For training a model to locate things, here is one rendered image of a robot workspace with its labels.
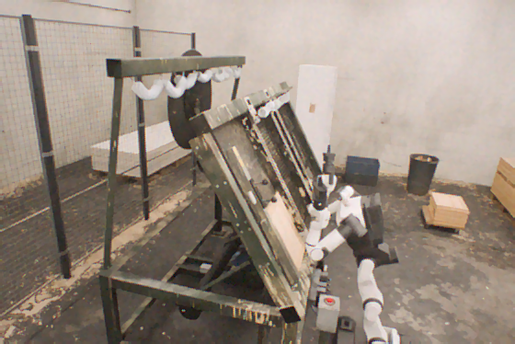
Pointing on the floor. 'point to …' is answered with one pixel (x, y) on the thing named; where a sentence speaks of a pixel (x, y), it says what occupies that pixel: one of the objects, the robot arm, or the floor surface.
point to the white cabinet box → (316, 105)
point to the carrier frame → (193, 298)
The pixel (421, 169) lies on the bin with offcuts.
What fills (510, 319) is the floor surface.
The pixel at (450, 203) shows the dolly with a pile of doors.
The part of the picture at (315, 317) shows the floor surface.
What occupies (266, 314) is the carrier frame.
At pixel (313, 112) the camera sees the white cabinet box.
